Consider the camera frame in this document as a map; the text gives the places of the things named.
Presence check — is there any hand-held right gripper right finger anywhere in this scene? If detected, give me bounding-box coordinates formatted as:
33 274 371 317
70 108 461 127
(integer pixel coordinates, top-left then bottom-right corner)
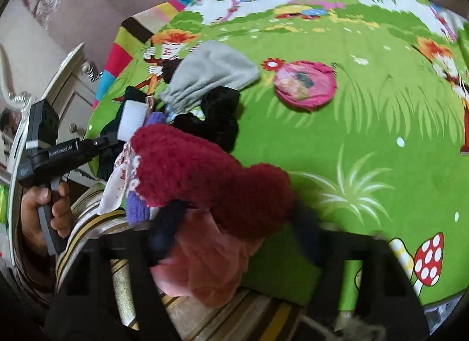
291 205 429 341

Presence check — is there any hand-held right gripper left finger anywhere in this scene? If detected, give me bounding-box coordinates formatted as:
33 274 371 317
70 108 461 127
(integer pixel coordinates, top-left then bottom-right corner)
55 202 191 341

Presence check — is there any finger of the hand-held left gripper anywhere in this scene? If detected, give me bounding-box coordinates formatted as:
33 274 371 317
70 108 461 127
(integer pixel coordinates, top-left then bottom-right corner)
82 132 128 158

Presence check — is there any purple patterned knitted sock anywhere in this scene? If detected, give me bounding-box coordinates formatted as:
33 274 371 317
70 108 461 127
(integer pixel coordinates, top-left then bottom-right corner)
98 111 176 227

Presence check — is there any pink fleece garment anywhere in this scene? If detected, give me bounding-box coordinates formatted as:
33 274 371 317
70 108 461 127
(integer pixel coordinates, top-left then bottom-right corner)
150 209 264 307

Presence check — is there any dark red knitted hat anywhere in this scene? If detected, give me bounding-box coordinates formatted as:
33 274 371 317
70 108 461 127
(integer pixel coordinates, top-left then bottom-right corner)
130 124 297 239

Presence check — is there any light blue grey glove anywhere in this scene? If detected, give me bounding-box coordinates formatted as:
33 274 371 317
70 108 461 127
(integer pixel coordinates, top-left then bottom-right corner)
159 41 261 115

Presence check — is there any pink sock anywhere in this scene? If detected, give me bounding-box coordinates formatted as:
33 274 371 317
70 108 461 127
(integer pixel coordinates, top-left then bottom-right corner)
273 61 338 112

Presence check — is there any person's left hand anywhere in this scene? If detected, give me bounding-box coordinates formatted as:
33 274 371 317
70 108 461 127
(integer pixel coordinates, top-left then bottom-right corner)
20 181 73 254

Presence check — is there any black cloth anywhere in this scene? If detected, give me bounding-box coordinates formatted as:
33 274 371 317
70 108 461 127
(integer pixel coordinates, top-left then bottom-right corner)
172 86 242 153
96 86 147 180

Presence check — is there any white fabric roll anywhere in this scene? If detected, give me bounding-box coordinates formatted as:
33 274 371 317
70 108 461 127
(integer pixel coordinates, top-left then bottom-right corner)
118 101 149 140

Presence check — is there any white ornate dresser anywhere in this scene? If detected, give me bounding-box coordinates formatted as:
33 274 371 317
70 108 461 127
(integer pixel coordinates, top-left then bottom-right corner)
0 42 111 188

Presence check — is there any striped velvet cushion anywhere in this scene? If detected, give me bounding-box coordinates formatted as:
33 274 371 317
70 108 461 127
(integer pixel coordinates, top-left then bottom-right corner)
55 185 330 341

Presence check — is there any cartoon printed blanket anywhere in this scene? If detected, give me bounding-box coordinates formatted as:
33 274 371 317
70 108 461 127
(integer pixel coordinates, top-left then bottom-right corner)
88 0 469 308

